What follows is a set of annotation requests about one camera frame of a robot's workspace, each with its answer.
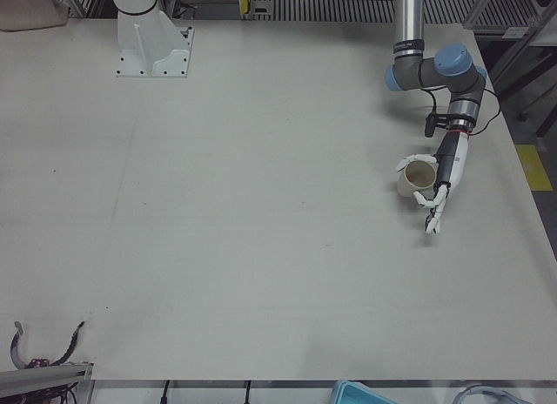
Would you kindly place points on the light blue plastic bin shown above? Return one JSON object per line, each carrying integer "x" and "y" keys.
{"x": 357, "y": 395}

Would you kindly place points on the aluminium profile post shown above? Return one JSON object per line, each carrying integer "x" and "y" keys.
{"x": 39, "y": 375}

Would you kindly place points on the beige paper cup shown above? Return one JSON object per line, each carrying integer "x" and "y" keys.
{"x": 413, "y": 182}

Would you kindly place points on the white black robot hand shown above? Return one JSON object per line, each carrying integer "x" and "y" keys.
{"x": 454, "y": 160}

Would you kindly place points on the pale curved tube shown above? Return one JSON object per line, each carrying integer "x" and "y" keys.
{"x": 478, "y": 388}

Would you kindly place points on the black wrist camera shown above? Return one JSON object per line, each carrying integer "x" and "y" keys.
{"x": 430, "y": 125}

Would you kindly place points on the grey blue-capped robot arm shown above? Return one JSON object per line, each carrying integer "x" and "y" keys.
{"x": 409, "y": 12}

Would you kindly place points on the yellow black upright post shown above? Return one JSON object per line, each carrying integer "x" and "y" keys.
{"x": 244, "y": 1}

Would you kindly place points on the aluminium frame rack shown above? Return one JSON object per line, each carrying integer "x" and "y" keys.
{"x": 500, "y": 5}

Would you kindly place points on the metal claw bracket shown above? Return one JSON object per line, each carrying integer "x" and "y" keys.
{"x": 38, "y": 363}

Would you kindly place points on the beige curtain cloth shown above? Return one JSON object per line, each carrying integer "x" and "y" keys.
{"x": 26, "y": 8}

